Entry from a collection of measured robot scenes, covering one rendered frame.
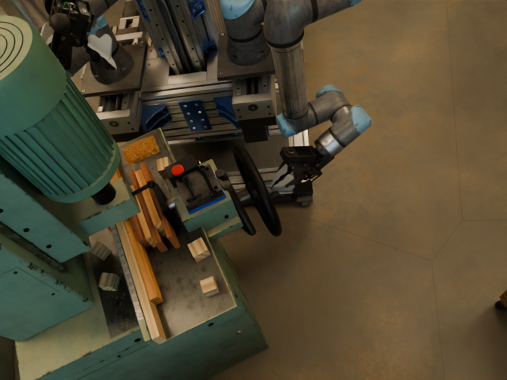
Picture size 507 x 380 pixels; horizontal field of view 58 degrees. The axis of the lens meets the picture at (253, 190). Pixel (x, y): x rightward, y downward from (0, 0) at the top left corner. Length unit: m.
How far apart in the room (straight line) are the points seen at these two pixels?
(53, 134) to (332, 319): 1.45
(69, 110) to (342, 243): 1.51
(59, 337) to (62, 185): 0.53
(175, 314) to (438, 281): 1.26
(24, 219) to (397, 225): 1.59
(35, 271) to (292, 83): 0.76
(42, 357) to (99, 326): 0.16
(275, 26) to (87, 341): 0.91
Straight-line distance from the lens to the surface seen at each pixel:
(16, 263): 1.05
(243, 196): 1.27
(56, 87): 0.79
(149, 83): 1.79
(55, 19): 0.94
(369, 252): 2.07
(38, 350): 1.36
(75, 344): 1.30
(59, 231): 1.05
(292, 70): 1.20
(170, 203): 1.15
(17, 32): 0.81
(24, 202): 0.95
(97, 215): 1.09
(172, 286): 1.13
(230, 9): 1.48
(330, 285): 2.02
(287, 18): 1.09
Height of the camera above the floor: 1.91
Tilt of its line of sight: 58 degrees down
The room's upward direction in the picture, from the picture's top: 17 degrees counter-clockwise
